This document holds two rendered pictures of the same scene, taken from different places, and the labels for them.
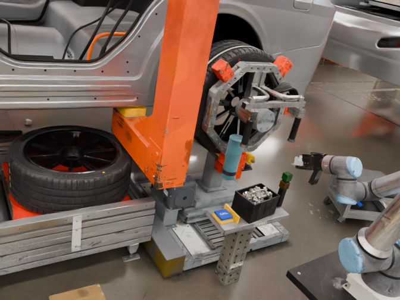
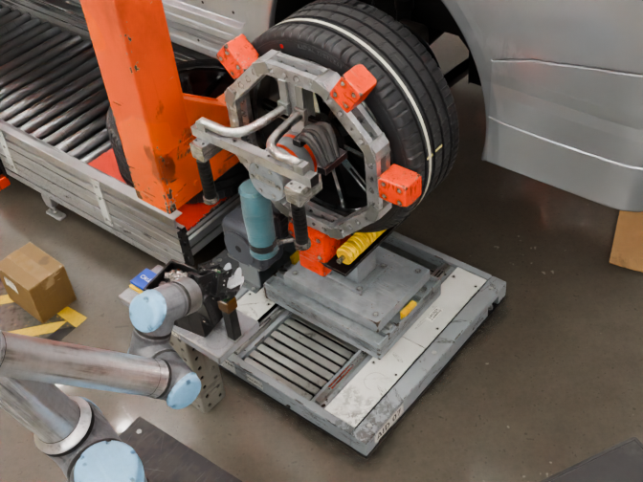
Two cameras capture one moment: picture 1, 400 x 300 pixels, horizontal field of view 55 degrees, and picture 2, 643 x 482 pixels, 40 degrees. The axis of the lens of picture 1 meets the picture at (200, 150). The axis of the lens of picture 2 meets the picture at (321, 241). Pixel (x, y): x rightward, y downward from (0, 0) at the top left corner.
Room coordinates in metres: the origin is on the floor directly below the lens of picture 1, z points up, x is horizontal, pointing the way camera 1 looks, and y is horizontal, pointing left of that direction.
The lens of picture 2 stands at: (1.75, -2.21, 2.33)
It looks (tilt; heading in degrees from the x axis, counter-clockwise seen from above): 42 degrees down; 79
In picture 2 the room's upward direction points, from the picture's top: 7 degrees counter-clockwise
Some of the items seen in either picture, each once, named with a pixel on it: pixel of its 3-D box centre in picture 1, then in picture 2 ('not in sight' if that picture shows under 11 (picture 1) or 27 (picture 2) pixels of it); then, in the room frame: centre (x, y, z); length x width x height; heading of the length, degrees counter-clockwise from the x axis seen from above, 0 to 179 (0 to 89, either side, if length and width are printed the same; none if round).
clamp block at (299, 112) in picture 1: (296, 109); (303, 186); (2.05, -0.48, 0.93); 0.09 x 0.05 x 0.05; 36
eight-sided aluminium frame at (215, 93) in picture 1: (247, 109); (306, 148); (2.12, -0.22, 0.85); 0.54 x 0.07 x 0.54; 126
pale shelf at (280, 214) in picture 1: (248, 214); (187, 311); (1.68, -0.32, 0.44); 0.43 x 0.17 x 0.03; 126
